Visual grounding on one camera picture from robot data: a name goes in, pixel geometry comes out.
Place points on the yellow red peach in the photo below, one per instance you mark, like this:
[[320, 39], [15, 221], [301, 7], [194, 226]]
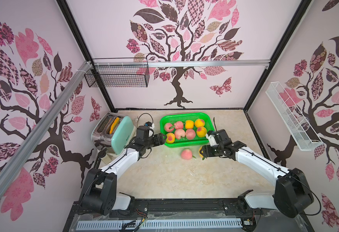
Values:
[[170, 138], [201, 132], [199, 123]]

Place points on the mint and steel toaster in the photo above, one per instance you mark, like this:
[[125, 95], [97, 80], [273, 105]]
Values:
[[113, 133]]

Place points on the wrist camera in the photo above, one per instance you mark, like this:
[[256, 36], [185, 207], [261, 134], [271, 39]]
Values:
[[220, 137], [146, 131]]

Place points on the pink peach front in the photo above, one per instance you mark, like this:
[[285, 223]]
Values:
[[169, 127]]

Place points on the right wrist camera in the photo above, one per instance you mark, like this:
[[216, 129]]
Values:
[[220, 137]]

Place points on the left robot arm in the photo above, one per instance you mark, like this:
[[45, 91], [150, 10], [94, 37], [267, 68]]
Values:
[[99, 193]]

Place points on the back aluminium rail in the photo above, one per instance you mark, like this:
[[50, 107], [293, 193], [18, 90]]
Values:
[[161, 64]]

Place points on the white wire wall shelf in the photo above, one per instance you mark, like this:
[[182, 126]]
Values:
[[285, 101]]

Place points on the left aluminium rail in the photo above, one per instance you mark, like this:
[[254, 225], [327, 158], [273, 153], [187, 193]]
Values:
[[14, 165]]

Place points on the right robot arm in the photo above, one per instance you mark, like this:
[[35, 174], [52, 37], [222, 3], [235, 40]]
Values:
[[291, 194]]

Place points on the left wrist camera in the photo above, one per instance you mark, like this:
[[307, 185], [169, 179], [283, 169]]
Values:
[[146, 131]]

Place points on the pink peach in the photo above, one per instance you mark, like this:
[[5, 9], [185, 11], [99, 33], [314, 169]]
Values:
[[190, 134], [187, 154], [178, 125], [179, 134], [169, 127]]

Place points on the aluminium rail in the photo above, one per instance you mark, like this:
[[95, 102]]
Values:
[[161, 64], [14, 165]]

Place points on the white slotted cable duct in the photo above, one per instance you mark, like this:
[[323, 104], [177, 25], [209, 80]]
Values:
[[158, 224]]

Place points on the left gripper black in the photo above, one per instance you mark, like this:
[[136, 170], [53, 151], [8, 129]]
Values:
[[161, 141]]

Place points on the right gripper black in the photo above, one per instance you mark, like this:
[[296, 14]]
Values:
[[209, 149]]

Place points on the black wire wall basket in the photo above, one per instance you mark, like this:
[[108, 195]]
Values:
[[119, 73]]

